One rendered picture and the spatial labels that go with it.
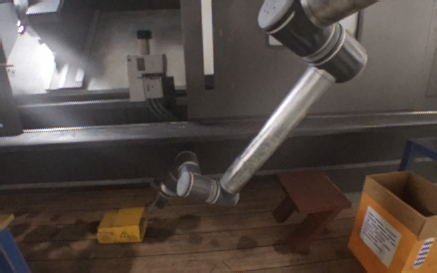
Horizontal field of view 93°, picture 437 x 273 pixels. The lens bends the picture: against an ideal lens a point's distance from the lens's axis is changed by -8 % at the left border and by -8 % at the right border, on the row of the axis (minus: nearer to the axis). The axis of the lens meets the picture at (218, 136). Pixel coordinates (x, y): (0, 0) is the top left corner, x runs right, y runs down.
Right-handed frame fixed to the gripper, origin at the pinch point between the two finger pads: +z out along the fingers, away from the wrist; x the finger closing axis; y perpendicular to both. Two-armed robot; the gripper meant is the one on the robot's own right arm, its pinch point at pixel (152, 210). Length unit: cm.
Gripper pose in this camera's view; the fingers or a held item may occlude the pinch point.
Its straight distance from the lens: 129.8
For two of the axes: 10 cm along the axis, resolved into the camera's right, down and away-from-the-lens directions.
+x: -0.7, -3.6, 9.3
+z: -6.0, 7.6, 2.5
